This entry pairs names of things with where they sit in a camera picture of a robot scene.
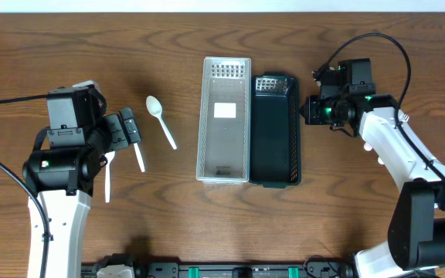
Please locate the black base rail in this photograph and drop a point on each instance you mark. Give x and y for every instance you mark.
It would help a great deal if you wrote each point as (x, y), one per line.
(124, 265)

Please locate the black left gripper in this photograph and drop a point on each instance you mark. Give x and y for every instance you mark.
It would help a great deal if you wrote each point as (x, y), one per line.
(118, 132)

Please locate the dark green plastic basket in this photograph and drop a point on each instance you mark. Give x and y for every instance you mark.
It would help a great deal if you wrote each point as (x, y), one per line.
(275, 139)

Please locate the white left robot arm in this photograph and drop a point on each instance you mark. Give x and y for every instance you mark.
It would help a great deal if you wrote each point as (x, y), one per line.
(62, 178)

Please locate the clear plastic basket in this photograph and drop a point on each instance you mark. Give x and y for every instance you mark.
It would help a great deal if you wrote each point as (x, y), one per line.
(224, 124)

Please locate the white plastic spoon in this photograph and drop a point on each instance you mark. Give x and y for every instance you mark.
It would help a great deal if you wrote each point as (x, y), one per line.
(154, 108)
(139, 157)
(107, 187)

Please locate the white plastic fork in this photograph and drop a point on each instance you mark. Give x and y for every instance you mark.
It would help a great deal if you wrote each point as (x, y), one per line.
(367, 146)
(393, 149)

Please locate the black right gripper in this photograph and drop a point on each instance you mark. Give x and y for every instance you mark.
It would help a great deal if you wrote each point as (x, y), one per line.
(312, 110)

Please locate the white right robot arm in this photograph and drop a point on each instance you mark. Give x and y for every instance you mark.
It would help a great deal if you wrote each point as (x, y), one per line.
(416, 234)

